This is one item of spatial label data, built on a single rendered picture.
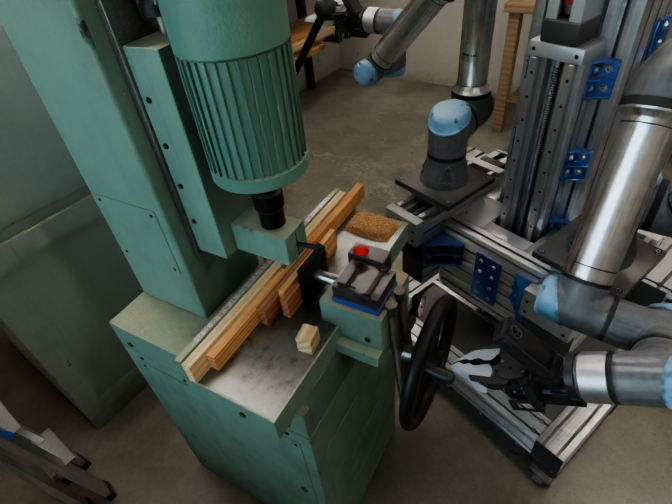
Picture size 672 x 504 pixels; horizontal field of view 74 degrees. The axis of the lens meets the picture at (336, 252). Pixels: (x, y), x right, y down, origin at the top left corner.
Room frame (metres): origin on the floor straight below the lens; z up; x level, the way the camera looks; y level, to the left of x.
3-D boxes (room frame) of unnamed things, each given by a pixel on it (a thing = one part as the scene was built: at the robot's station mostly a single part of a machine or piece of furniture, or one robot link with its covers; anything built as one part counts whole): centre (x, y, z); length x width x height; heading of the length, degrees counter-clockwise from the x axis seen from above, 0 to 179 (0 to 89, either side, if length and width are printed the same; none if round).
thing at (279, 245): (0.74, 0.13, 1.03); 0.14 x 0.07 x 0.09; 57
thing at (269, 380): (0.67, 0.02, 0.87); 0.61 x 0.30 x 0.06; 147
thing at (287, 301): (0.69, 0.07, 0.93); 0.17 x 0.02 x 0.05; 147
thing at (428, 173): (1.20, -0.37, 0.87); 0.15 x 0.15 x 0.10
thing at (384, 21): (1.48, -0.26, 1.21); 0.11 x 0.08 x 0.09; 49
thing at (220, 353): (0.78, 0.08, 0.92); 0.62 x 0.02 x 0.04; 147
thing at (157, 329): (0.79, 0.22, 0.76); 0.57 x 0.45 x 0.09; 57
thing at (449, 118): (1.21, -0.37, 0.98); 0.13 x 0.12 x 0.14; 139
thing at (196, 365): (0.74, 0.13, 0.93); 0.60 x 0.02 x 0.05; 147
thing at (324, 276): (0.68, 0.03, 0.95); 0.09 x 0.07 x 0.09; 147
